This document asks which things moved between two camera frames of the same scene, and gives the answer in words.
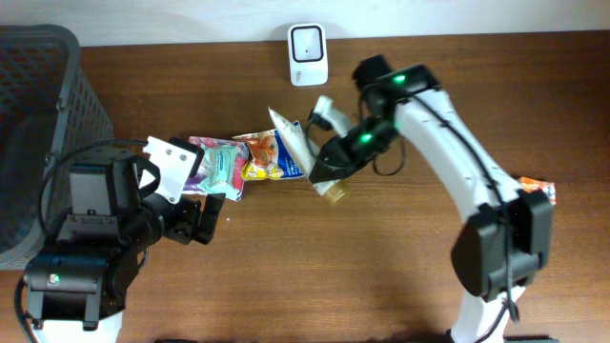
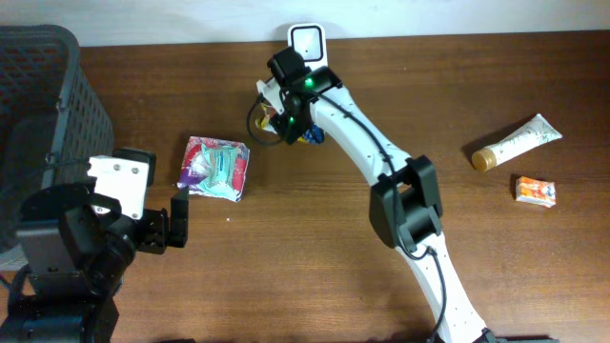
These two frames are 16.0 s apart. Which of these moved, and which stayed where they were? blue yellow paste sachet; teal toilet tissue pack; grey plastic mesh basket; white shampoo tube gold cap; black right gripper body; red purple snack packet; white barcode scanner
Moved: white shampoo tube gold cap; blue yellow paste sachet; black right gripper body
Stayed: red purple snack packet; teal toilet tissue pack; white barcode scanner; grey plastic mesh basket
